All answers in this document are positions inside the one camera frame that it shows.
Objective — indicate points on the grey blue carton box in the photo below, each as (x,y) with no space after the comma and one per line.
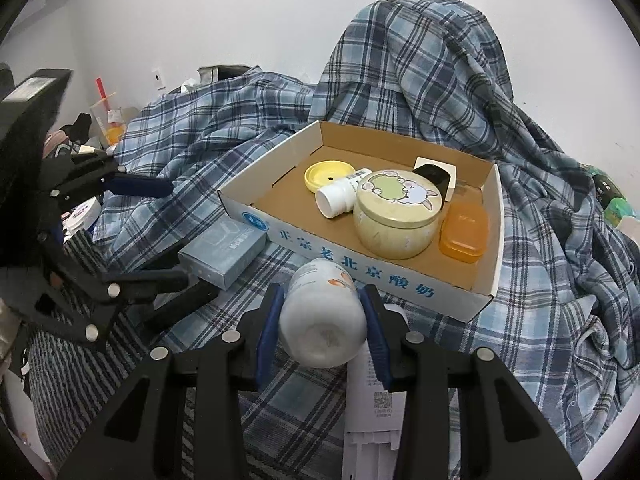
(221,253)

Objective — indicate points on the small white pill bottle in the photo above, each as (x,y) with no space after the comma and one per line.
(339,197)

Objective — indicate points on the cream round tin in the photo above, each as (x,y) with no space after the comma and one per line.
(397,213)

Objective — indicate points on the plastic cup with red straw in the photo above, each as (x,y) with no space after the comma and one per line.
(108,114)

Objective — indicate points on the white round jar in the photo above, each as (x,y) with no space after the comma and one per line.
(84,216)

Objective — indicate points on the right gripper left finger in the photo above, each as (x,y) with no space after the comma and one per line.
(138,434)

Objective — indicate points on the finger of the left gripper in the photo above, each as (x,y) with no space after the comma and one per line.
(135,185)
(125,284)

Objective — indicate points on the yellow round lid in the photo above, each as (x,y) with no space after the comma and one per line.
(326,172)

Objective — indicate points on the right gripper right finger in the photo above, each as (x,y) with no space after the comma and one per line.
(503,435)

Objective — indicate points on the wall socket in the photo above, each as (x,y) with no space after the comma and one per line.
(158,79)

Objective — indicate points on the green tissue pack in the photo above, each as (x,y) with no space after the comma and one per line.
(614,203)

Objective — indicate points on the large white plastic bottle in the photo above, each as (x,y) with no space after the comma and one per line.
(322,323)

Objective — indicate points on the grey box at wall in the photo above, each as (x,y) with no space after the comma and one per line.
(214,73)

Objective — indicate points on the blue plaid shirt cloth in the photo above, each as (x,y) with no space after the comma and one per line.
(566,316)

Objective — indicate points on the striped grey cloth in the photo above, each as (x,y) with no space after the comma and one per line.
(70,384)

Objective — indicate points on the pink floral fabric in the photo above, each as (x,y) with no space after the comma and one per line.
(56,144)

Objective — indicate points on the white cardboard tray box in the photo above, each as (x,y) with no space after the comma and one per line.
(271,195)

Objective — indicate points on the white lotion tube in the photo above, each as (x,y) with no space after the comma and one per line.
(373,416)

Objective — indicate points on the black square frame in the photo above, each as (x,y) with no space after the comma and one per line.
(155,317)

